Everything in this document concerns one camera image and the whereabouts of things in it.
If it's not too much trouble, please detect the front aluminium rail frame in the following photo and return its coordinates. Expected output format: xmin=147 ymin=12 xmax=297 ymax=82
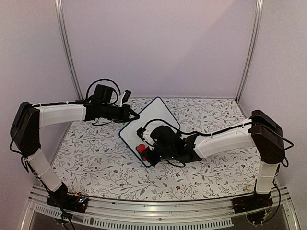
xmin=20 ymin=186 xmax=303 ymax=230

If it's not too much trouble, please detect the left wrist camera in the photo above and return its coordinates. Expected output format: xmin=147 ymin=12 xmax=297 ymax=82
xmin=117 ymin=90 xmax=131 ymax=107

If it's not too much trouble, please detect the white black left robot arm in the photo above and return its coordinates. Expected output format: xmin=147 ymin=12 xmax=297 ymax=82
xmin=10 ymin=84 xmax=140 ymax=208

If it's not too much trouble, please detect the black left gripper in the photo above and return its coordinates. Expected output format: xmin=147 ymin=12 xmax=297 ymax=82
xmin=101 ymin=104 xmax=140 ymax=124

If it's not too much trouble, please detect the small whiteboard blue frame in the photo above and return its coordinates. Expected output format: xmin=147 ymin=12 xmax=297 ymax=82
xmin=119 ymin=97 xmax=180 ymax=168

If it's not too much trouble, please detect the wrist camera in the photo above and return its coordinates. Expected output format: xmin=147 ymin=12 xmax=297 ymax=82
xmin=117 ymin=90 xmax=131 ymax=107
xmin=136 ymin=126 xmax=183 ymax=150

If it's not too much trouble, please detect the right rear aluminium post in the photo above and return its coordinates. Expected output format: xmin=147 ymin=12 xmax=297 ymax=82
xmin=236 ymin=0 xmax=263 ymax=104

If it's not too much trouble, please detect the aluminium post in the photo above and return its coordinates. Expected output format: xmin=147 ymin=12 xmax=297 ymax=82
xmin=236 ymin=0 xmax=263 ymax=104
xmin=54 ymin=0 xmax=83 ymax=100

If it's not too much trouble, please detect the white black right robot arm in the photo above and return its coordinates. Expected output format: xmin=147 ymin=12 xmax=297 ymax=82
xmin=136 ymin=110 xmax=285 ymax=209

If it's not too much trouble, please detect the red whiteboard eraser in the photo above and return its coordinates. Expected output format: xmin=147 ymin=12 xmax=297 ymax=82
xmin=136 ymin=144 xmax=147 ymax=161

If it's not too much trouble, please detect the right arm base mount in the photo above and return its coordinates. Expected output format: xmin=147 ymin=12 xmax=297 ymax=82
xmin=232 ymin=193 xmax=273 ymax=214

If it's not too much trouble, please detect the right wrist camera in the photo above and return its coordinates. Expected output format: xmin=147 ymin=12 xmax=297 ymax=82
xmin=136 ymin=126 xmax=183 ymax=150

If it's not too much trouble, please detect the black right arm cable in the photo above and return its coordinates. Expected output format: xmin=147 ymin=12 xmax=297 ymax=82
xmin=143 ymin=118 xmax=295 ymax=225

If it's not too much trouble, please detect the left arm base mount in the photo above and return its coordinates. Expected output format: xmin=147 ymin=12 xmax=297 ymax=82
xmin=47 ymin=182 xmax=89 ymax=213

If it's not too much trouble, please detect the left rear aluminium post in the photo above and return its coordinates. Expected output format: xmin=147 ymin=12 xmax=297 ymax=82
xmin=54 ymin=0 xmax=83 ymax=100

